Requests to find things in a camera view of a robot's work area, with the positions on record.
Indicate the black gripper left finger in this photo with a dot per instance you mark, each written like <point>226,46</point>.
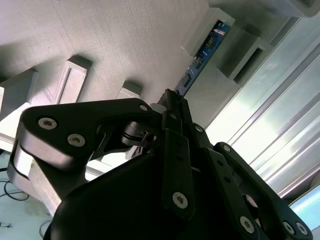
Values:
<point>62,125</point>

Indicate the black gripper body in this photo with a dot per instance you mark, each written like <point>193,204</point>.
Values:
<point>112,205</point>

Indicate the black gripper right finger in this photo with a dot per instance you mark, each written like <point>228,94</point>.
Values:
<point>222,170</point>

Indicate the blue RAM stick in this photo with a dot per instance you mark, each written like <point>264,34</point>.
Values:
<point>200,60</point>

